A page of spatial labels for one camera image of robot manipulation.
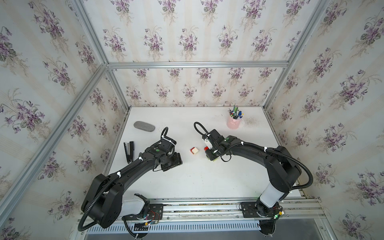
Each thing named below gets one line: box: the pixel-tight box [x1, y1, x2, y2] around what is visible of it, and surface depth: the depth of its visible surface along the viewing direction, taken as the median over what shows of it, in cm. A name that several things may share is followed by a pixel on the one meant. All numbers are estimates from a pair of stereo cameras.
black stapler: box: [123, 141, 135, 164], surface depth 97 cm
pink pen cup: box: [226, 116, 242, 130], surface depth 103 cm
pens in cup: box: [227, 103, 244, 120], surface depth 104 cm
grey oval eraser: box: [133, 121, 156, 132], surface depth 106 cm
